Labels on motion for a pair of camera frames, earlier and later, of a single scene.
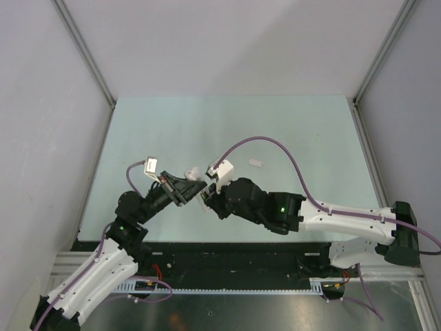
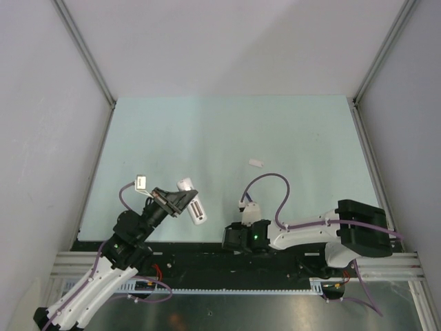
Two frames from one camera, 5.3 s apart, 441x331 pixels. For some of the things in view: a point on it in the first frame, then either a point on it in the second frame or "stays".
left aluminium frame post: (65, 16) stays
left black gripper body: (171, 189) → (162, 200)
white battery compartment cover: (255, 162) stays
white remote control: (193, 174) → (194, 207)
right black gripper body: (223, 207) → (238, 225)
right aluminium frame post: (371, 72) stays
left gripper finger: (181, 182) → (183, 196)
